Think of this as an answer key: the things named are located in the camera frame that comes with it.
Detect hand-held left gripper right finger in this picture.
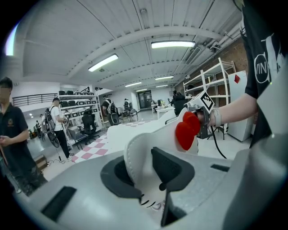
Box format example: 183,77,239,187
151,132,288,230

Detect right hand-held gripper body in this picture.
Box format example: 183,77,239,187
184,89,216,140

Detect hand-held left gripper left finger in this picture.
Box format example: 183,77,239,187
15,154,163,230

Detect white plush toy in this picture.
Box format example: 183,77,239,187
107,107,201,212

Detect person's right forearm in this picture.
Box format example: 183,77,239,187
208,93,259,129

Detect white wristband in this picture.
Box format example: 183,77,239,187
212,107,223,127

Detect white cabinet red diamond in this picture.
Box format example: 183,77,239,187
227,70,256,142

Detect white metal rack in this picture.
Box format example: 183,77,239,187
183,57,236,140

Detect white desk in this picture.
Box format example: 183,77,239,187
155,105,176,119

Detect pink checkered cloth table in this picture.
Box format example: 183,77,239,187
71,120,152,164

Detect dark glass door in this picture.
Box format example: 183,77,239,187
137,89,153,110

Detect wooden step platform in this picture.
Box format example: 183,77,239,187
33,154,49,172

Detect grey chair blue seat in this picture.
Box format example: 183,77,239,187
67,125,89,150

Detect grey metal-leg chair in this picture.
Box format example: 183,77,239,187
128,108,140,122

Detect black equipment pack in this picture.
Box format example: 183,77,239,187
107,100,122,126
45,107,61,149

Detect black office chair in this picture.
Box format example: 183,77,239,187
77,109,100,142

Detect person's black printed t-shirt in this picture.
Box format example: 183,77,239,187
234,0,288,149

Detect white storage shelf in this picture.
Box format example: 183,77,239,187
58,88,102,144

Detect black railing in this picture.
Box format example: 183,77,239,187
12,93,58,107

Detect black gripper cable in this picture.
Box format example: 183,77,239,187
210,125,228,159

